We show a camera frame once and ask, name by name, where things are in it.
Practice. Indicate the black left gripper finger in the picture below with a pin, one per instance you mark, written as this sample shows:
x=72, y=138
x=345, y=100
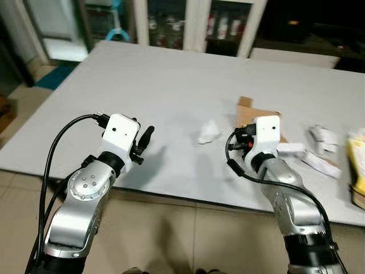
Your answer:
x=146, y=137

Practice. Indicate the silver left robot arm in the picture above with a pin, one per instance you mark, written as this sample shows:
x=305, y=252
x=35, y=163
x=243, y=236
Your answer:
x=80, y=200

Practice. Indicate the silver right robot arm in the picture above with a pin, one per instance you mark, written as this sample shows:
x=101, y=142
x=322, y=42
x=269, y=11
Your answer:
x=296, y=211

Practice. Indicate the brown cardboard piece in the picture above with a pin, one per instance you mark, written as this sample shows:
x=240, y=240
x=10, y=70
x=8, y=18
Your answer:
x=246, y=114

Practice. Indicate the crumpled white paper ball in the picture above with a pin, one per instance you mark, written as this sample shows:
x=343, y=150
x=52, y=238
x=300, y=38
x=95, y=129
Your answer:
x=209, y=132

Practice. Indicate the small flat white box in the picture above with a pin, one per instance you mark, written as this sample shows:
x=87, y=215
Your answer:
x=292, y=149

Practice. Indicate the crumpled white packaging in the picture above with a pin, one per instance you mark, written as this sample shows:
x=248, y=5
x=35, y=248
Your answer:
x=323, y=138

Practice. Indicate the long white carton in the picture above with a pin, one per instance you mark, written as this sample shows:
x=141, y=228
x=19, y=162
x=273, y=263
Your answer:
x=322, y=164

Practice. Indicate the white bench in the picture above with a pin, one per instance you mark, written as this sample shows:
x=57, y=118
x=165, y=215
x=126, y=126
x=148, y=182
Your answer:
x=296, y=57

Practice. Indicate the blue floor mat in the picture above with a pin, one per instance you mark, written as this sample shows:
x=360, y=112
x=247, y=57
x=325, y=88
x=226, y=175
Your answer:
x=56, y=77

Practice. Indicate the white bottle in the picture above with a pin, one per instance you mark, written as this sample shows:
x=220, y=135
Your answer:
x=223, y=27

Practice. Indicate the yellow plastic package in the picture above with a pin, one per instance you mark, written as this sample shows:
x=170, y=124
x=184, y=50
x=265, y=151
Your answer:
x=358, y=165

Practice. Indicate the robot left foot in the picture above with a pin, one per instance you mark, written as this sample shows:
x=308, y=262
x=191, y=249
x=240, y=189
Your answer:
x=136, y=271

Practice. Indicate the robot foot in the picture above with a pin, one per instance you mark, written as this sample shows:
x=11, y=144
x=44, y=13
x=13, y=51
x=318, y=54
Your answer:
x=136, y=271
x=208, y=272

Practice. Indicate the brown cardboard box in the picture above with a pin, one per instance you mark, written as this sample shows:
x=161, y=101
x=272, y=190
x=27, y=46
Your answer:
x=359, y=200

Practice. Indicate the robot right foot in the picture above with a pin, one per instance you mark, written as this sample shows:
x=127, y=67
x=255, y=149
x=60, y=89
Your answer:
x=208, y=272

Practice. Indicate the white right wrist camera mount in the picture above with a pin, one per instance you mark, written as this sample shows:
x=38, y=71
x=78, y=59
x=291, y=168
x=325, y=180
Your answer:
x=267, y=134

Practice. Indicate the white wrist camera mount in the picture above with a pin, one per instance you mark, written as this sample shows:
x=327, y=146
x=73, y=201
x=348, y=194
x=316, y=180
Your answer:
x=121, y=132
x=267, y=134

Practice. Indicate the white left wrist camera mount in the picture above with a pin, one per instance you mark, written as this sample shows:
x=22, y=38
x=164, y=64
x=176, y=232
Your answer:
x=121, y=132

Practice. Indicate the glass door cabinet white frame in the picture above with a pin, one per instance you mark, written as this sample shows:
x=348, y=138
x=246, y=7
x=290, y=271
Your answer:
x=197, y=23

